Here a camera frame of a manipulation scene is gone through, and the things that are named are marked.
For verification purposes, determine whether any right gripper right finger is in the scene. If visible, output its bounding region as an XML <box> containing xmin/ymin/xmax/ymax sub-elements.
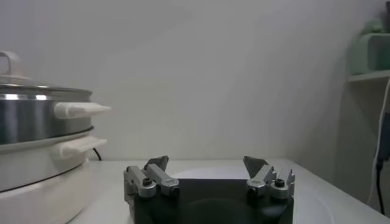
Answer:
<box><xmin>243</xmin><ymin>156</ymin><xmax>296</xmax><ymax>200</ymax></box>

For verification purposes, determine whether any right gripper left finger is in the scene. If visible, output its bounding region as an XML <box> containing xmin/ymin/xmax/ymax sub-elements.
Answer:
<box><xmin>123</xmin><ymin>155</ymin><xmax>180</xmax><ymax>198</ymax></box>

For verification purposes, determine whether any glass lid with white handle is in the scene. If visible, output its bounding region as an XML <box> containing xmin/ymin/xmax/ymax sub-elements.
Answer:
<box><xmin>0</xmin><ymin>51</ymin><xmax>92</xmax><ymax>95</ymax></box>

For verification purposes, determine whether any perforated steel steamer basket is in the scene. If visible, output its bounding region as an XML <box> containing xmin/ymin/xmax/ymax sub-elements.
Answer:
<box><xmin>0</xmin><ymin>88</ymin><xmax>112</xmax><ymax>145</ymax></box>

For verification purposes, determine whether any white ceramic plate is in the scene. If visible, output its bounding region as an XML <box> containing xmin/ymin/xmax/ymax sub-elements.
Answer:
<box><xmin>173</xmin><ymin>166</ymin><xmax>336</xmax><ymax>224</ymax></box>

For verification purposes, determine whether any white electric cooking pot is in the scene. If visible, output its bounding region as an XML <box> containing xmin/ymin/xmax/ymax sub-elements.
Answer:
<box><xmin>0</xmin><ymin>127</ymin><xmax>108</xmax><ymax>224</ymax></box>

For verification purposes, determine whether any white shelf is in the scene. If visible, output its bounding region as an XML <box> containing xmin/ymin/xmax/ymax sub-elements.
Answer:
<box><xmin>347</xmin><ymin>70</ymin><xmax>390</xmax><ymax>83</ymax></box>

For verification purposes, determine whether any mint green appliance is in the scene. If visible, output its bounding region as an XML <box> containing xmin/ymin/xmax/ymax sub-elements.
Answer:
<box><xmin>349</xmin><ymin>18</ymin><xmax>390</xmax><ymax>76</ymax></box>

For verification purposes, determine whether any black power plug with cable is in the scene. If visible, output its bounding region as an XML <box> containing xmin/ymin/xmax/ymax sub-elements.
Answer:
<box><xmin>374</xmin><ymin>112</ymin><xmax>390</xmax><ymax>215</ymax></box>

